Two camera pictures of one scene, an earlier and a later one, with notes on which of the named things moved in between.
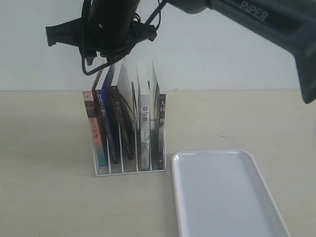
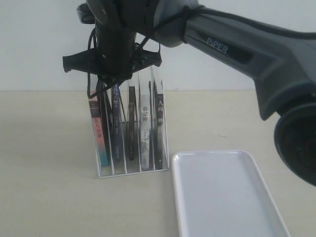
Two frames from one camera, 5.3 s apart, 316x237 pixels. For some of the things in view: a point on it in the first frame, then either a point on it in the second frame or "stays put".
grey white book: (144, 115) stays put
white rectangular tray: (223, 193) stays put
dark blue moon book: (105, 98) → (118, 129)
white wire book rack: (129, 121) stays put
